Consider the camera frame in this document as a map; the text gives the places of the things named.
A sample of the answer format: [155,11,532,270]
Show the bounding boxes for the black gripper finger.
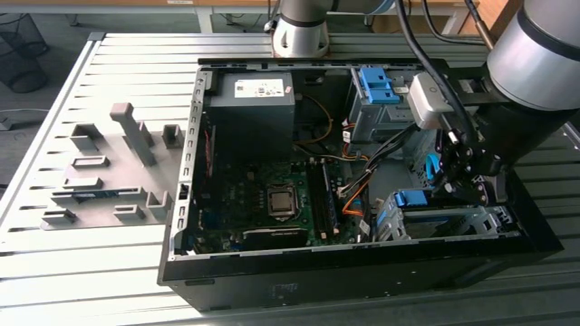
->
[471,175,504,206]
[432,142,478,200]

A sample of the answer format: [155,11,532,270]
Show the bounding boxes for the hard disk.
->
[375,189,514,238]

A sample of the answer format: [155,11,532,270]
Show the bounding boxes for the grey metal disk bay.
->
[370,189,520,242]

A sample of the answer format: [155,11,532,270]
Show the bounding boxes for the grey optical drive cage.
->
[347,67,436,143]

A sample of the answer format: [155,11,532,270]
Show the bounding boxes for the blue drive latch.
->
[356,67,403,105]

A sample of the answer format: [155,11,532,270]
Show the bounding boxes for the black RAM slot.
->
[304,157,331,240]

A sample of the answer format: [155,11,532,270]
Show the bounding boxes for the wooden cabinet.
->
[460,0,523,38]

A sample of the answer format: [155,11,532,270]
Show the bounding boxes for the CPU socket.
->
[264,183,302,221]

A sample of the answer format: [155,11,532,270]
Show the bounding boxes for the black PC case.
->
[156,56,566,312]

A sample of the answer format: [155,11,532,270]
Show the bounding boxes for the black graphics card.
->
[242,226,310,251]

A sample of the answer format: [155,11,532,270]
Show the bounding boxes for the green motherboard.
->
[194,158,367,254]

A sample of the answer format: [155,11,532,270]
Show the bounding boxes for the grey power supply unit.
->
[206,71,299,162]

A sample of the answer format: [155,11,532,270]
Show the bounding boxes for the grey parts rack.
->
[40,103,188,232]

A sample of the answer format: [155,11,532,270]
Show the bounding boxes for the blue RAM stick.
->
[71,190,122,202]

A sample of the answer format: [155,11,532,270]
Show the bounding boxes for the black mesh waste basket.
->
[0,13,50,94]

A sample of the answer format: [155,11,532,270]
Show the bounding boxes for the blue SATA wire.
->
[424,152,444,186]

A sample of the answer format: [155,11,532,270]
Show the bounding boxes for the black cable bundle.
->
[362,124,420,174]

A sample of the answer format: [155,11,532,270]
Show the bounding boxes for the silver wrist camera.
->
[406,73,456,130]

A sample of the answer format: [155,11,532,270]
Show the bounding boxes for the orange wires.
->
[340,185,364,217]

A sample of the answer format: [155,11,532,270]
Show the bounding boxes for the yellow power wire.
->
[294,96,371,163]

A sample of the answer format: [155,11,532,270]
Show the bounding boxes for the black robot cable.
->
[420,0,490,46]
[392,0,483,143]

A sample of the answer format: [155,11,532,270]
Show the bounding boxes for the thin red wire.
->
[204,124,216,177]

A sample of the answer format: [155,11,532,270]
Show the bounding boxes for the white floor cable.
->
[0,107,52,118]

